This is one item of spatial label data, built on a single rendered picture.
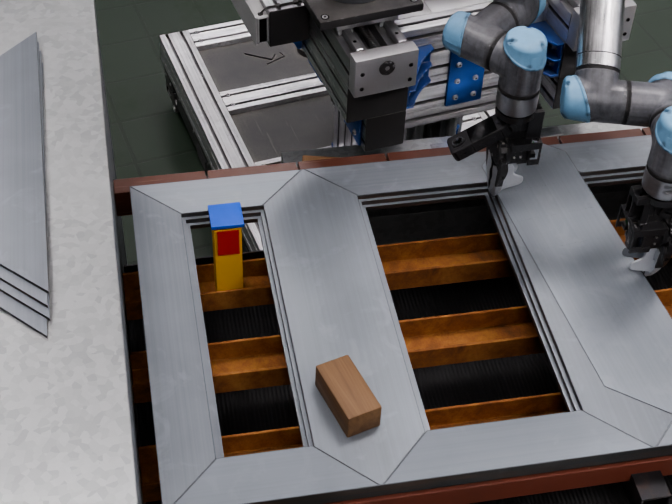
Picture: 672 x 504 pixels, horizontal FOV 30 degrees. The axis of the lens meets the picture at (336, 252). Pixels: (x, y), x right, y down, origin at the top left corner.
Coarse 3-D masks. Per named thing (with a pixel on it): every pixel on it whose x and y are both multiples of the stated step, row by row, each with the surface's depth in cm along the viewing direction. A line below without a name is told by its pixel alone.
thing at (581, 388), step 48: (432, 192) 242; (480, 192) 244; (192, 288) 222; (384, 288) 224; (528, 288) 225; (288, 336) 215; (576, 384) 208; (624, 432) 202; (432, 480) 195; (480, 480) 197
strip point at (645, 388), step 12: (660, 372) 211; (612, 384) 208; (624, 384) 208; (636, 384) 209; (648, 384) 209; (660, 384) 209; (636, 396) 207; (648, 396) 207; (660, 396) 207; (660, 408) 205
